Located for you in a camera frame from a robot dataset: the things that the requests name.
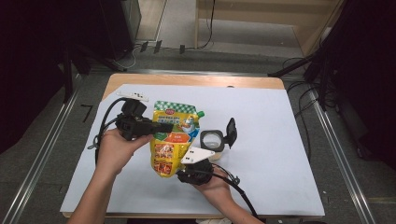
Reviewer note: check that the person's right hand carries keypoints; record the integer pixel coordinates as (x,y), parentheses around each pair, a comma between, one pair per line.
(216,191)

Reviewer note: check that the black cabinet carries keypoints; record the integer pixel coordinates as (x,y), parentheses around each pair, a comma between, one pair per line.
(120,28)

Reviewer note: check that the wooden table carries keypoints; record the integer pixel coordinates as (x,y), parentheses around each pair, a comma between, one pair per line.
(202,80)

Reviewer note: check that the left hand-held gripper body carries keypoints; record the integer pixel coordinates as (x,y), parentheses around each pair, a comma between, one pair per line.
(134,124)

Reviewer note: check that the white cloth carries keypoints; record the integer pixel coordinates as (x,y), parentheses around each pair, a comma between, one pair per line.
(214,221)

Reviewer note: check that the white paper sheet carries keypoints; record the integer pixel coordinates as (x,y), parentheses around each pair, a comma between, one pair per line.
(267,140)

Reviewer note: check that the person's left hand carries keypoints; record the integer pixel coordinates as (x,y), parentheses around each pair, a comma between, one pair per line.
(115,152)

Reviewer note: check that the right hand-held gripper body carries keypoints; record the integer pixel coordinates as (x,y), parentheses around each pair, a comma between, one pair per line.
(196,174)

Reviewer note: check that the black clear-lid cup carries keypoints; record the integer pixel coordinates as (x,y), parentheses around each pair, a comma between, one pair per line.
(218,146)

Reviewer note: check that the light wooden frame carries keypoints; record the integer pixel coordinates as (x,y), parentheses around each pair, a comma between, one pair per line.
(314,34)

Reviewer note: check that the metal floor rail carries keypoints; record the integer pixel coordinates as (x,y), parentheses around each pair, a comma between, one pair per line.
(40,155)
(186,72)
(342,161)

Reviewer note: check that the black metal stand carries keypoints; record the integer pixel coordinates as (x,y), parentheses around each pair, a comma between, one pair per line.
(67,74)

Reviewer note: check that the yellow green spouted pouch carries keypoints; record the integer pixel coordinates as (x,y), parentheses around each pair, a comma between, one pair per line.
(169,149)

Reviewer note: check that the black stand leg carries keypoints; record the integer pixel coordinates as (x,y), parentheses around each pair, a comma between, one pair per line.
(289,67)

